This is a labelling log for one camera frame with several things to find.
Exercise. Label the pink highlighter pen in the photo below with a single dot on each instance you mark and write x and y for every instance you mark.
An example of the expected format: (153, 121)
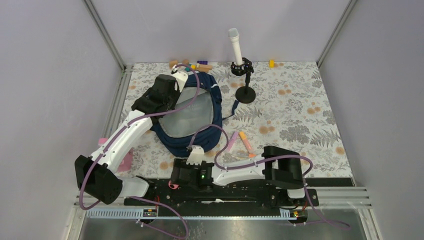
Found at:
(232, 140)

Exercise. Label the pink box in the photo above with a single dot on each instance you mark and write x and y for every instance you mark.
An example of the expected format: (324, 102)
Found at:
(126, 162)

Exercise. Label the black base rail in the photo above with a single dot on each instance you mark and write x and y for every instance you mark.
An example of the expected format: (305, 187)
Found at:
(251, 198)

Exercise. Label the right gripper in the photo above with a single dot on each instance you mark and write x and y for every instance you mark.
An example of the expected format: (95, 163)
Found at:
(181, 163)

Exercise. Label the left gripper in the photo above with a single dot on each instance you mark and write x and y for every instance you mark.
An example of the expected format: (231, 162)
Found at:
(177, 94)

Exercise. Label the black microphone stand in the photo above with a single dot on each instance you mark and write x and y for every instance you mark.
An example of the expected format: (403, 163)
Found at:
(244, 94)

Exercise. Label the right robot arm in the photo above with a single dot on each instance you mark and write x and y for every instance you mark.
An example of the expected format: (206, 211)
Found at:
(277, 166)

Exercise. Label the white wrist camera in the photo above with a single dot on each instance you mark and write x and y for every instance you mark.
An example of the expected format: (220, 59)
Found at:
(180, 77)
(196, 155)

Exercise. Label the navy blue student backpack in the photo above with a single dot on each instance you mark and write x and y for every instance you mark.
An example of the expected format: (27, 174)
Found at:
(175, 130)

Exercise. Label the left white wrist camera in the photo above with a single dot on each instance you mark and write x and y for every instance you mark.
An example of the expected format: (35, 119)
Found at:
(180, 77)

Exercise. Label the white microphone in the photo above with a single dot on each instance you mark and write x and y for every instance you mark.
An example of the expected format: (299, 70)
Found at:
(234, 37)

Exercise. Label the long tan wooden block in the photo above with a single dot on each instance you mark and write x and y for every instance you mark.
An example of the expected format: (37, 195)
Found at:
(204, 67)

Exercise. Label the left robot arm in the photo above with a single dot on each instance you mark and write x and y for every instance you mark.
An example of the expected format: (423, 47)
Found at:
(96, 174)

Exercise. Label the yellow toy block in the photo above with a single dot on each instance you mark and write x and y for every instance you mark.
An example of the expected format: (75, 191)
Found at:
(271, 63)

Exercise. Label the purple toy block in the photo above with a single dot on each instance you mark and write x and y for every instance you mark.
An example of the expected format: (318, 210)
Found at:
(202, 62)

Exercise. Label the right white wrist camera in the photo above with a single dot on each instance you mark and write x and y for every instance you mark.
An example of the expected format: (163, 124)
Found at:
(196, 155)

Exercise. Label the grey orange-capped marker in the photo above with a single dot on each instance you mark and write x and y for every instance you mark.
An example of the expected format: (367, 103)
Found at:
(244, 155)

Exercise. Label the pink-capped clear tube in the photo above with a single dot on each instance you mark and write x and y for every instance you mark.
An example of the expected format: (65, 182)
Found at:
(173, 186)

